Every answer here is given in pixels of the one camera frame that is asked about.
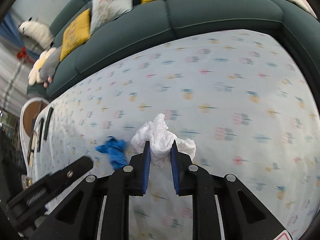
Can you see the light blue embroidered cushion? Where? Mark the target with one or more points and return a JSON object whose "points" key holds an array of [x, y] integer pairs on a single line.
{"points": [[104, 11]]}

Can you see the black notebook on side table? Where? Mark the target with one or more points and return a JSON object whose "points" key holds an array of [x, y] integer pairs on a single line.
{"points": [[31, 148]]}

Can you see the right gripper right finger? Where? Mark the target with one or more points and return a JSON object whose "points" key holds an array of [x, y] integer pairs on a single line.
{"points": [[223, 207]]}

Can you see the yellow embroidered cushion left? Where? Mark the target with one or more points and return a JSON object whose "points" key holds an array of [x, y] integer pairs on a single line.
{"points": [[76, 34]]}

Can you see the black remote control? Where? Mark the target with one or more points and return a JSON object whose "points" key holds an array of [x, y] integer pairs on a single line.
{"points": [[39, 134], [46, 128]]}

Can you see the dark green sectional sofa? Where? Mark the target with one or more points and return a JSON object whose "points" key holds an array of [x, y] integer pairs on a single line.
{"points": [[148, 25]]}

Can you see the black remote control right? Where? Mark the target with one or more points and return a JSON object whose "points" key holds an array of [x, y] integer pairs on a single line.
{"points": [[46, 128]]}

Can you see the white tissue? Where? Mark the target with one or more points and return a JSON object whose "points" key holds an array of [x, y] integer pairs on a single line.
{"points": [[157, 133]]}

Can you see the black remote control left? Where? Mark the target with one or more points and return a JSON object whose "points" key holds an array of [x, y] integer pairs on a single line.
{"points": [[39, 134]]}

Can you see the floral light blue tablecloth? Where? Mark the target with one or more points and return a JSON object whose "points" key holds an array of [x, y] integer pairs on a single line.
{"points": [[237, 94]]}

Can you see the blue wrapper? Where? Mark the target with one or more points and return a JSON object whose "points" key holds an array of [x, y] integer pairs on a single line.
{"points": [[115, 149]]}

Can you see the round wooden side table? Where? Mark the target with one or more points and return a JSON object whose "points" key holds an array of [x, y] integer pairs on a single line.
{"points": [[28, 115]]}

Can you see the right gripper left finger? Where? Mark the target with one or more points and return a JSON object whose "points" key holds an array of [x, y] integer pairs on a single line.
{"points": [[99, 207]]}

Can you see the grey plush mouse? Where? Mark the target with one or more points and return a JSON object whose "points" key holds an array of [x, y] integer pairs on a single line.
{"points": [[51, 59]]}

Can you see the white plush sheep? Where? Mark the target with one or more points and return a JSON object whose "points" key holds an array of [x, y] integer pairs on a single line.
{"points": [[37, 31]]}

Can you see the blue curtain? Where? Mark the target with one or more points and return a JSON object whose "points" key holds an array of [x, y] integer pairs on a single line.
{"points": [[10, 33]]}

